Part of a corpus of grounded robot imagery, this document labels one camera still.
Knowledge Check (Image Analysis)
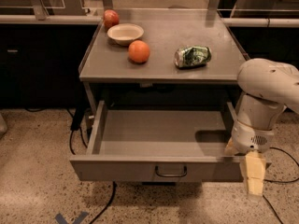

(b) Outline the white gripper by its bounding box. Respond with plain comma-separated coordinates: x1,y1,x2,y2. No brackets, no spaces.
224,120,274,202

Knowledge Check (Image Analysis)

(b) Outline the grey top drawer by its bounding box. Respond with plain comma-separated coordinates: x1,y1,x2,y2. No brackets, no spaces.
70,102,242,183

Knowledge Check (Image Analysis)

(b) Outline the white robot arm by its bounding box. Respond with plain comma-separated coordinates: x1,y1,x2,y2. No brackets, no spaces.
225,58,299,202

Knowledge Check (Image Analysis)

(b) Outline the grey drawer cabinet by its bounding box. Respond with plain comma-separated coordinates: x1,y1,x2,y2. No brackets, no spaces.
78,8,250,117

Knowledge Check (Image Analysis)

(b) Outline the crushed green can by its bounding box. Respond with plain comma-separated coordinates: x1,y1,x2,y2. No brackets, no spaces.
174,46,212,69

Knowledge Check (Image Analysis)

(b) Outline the orange fruit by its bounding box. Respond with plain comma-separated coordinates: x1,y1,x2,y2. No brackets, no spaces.
128,40,150,63

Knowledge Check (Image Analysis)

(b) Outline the white bowl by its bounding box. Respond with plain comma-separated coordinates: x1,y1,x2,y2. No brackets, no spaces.
107,23,144,46

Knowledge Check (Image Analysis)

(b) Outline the red apple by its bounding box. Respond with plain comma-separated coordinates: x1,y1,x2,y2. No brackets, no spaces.
104,9,120,29

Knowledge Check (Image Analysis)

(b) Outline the blue tape mark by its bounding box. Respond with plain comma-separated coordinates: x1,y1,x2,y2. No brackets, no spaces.
54,211,89,224

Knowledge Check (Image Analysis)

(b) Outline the dark counter left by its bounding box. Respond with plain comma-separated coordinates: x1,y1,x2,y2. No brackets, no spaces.
0,24,96,108

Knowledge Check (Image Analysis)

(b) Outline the black cable right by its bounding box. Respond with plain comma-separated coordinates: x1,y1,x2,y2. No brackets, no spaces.
261,147,299,224

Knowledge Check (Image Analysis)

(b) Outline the black cable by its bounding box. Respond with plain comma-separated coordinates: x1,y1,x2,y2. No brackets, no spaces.
261,147,299,224
23,106,118,224

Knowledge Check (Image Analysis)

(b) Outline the black cable left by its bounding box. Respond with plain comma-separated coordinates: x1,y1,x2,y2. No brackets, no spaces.
23,106,118,224

